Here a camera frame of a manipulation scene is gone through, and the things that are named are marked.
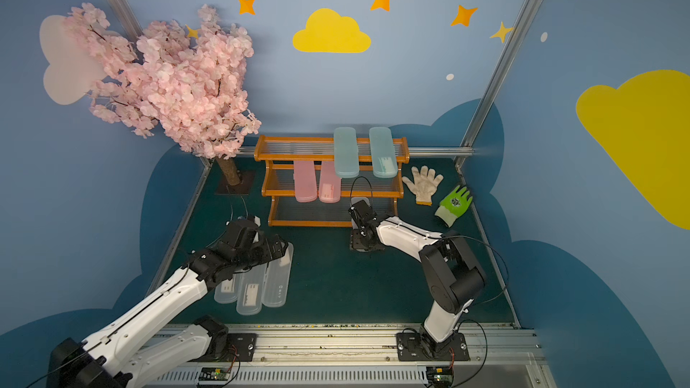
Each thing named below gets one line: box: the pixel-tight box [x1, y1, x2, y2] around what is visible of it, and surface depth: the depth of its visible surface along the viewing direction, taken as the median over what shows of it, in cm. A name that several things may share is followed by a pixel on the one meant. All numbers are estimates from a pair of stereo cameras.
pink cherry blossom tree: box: [64, 2, 262, 186], surface depth 70 cm
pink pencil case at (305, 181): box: [294, 160, 318, 203], surface depth 92 cm
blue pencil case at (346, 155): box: [333, 126, 360, 179], surface depth 84 cm
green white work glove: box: [434, 185, 474, 229], surface depth 107 cm
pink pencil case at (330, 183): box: [318, 160, 342, 204], surface depth 92 cm
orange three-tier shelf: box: [254, 135, 411, 229], surface depth 93 cm
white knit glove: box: [401, 165, 444, 206], surface depth 117 cm
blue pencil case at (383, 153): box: [369, 126, 399, 179], surface depth 82 cm
